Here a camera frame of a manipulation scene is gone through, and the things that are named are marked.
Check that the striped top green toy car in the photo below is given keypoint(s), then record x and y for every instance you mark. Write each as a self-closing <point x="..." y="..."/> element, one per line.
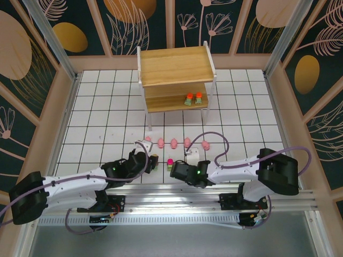
<point x="154" y="158"/>

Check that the pink top green toy car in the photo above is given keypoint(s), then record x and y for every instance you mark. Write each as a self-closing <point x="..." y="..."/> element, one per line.
<point x="169" y="163"/>

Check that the pink plastic toy pig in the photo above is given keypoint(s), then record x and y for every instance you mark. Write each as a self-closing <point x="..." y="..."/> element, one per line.
<point x="174" y="143"/>
<point x="205" y="145"/>
<point x="160" y="143"/>
<point x="187" y="142"/>
<point x="147" y="138"/>

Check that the orange top green toy car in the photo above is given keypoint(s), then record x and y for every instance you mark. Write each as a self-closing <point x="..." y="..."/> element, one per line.
<point x="198" y="98"/>
<point x="188" y="100"/>

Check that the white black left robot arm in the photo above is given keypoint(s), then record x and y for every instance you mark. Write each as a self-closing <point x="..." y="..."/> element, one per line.
<point x="72" y="184"/>

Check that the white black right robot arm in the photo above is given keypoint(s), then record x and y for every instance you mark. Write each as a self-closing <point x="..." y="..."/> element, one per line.
<point x="278" y="171"/>

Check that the grey metal base sheet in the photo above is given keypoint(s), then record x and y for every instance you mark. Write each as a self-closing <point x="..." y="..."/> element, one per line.
<point x="174" y="243"/>

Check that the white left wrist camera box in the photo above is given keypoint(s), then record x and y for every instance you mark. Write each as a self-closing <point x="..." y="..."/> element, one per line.
<point x="146" y="146"/>

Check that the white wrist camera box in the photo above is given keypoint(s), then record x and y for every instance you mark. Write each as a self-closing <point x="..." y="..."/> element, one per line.
<point x="193" y="156"/>
<point x="146" y="146"/>

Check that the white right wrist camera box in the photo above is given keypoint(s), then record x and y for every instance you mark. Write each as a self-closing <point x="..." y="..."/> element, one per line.
<point x="193" y="156"/>

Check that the aluminium side frame bar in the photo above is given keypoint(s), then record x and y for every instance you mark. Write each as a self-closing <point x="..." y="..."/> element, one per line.
<point x="284" y="128"/>
<point x="63" y="125"/>

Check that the wooden shelf with white frame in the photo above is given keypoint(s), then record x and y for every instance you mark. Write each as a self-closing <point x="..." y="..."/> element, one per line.
<point x="174" y="67"/>

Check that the aluminium frame post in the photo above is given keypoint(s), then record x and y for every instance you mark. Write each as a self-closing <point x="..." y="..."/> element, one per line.
<point x="53" y="40"/>
<point x="290" y="37"/>

